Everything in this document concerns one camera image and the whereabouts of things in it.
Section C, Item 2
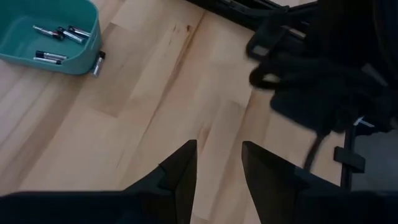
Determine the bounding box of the teal plastic bin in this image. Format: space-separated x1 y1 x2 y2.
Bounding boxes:
0 0 103 77

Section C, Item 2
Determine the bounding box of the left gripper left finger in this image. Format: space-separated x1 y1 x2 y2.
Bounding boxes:
123 139 198 224

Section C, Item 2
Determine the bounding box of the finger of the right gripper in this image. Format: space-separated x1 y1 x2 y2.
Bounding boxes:
245 30 289 62
248 63 284 91

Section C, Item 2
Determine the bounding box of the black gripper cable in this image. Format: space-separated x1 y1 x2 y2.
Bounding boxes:
302 133 326 171

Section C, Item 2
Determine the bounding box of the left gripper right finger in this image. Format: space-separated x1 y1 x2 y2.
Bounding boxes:
241 141 340 224

